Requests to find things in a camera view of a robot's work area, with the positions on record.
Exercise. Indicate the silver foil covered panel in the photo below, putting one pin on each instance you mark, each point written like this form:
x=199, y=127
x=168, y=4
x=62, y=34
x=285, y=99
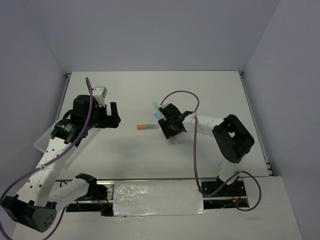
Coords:
x=157, y=198

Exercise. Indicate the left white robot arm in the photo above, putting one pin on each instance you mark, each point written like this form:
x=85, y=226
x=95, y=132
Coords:
x=36, y=205

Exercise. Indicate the clear plastic organizer tray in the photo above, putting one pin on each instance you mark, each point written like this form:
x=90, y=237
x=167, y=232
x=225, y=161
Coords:
x=42, y=144

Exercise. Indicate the green cap highlighter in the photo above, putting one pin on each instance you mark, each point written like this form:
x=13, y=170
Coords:
x=157, y=106

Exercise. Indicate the orange cap highlighter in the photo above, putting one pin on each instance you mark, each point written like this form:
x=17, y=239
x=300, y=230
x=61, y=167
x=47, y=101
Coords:
x=147, y=126

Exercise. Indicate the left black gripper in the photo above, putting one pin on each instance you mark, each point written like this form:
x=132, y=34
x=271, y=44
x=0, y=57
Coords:
x=111, y=121

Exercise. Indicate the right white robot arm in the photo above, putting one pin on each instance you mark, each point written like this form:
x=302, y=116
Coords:
x=233, y=139

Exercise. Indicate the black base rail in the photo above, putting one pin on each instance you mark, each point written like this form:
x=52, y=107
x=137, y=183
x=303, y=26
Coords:
x=103, y=204

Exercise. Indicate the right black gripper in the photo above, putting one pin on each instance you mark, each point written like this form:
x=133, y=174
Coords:
x=167, y=133

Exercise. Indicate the blue cap highlighter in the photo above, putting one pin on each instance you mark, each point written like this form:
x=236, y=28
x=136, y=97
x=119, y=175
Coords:
x=157, y=116

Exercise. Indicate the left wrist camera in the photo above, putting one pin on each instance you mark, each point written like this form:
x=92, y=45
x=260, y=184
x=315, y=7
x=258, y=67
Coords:
x=99, y=93

